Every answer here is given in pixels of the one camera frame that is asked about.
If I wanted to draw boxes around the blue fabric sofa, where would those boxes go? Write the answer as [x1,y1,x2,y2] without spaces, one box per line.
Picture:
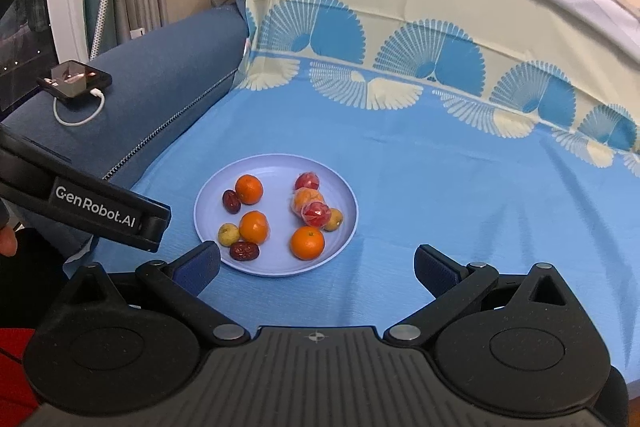
[0,0,251,258]

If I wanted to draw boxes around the orange tangerine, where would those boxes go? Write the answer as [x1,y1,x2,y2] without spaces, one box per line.
[235,175,264,205]
[290,226,326,261]

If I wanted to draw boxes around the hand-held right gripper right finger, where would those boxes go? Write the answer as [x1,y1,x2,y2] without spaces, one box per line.
[384,244,576,348]

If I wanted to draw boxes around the person's dark pants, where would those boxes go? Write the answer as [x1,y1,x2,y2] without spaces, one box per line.
[0,227,68,333]

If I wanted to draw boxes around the plastic-wrapped red fruit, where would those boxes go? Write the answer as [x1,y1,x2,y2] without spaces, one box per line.
[294,172,322,192]
[301,201,332,228]

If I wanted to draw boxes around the plastic-wrapped tangerine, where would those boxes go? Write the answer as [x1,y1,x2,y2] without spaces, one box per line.
[238,211,271,244]
[291,188,326,215]

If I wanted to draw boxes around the red cloth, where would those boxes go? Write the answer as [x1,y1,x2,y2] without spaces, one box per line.
[0,327,38,427]

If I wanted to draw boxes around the person's left hand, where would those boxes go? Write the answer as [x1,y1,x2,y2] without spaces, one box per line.
[0,227,19,258]

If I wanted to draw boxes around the white charging cable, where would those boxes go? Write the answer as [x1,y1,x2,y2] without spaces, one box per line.
[52,89,107,128]

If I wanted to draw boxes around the blue fan-print cloth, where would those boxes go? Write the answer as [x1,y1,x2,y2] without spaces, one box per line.
[62,0,640,383]

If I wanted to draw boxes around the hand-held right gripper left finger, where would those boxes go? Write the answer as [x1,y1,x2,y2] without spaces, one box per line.
[62,241,251,348]

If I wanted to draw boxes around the light blue round plate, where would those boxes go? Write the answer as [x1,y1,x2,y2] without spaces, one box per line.
[193,154,359,278]

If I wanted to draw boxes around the black smartphone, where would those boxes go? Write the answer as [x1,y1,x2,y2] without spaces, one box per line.
[36,59,113,100]

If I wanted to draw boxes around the green jujube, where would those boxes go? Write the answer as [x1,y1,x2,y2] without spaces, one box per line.
[217,223,241,247]

